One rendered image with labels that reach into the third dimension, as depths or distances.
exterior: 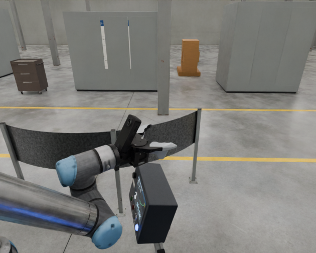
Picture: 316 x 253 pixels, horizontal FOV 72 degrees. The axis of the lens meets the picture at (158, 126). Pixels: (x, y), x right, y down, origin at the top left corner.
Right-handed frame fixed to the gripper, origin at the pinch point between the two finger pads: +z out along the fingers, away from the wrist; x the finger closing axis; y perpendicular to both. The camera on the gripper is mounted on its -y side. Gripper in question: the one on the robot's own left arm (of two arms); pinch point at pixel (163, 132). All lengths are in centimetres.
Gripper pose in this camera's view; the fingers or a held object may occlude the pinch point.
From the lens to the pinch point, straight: 75.7
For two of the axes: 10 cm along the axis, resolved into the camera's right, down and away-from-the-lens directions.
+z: 8.1, -2.5, 5.3
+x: 5.8, 4.7, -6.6
